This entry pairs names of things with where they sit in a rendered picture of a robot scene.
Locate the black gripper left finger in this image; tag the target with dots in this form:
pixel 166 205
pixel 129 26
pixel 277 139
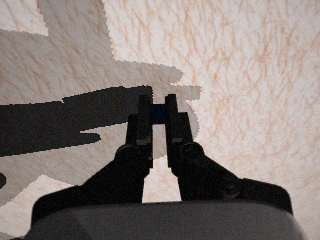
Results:
pixel 120 181

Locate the small blue cube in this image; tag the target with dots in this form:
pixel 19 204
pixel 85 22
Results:
pixel 158 114

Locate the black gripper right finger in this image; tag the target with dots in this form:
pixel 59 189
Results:
pixel 201 178

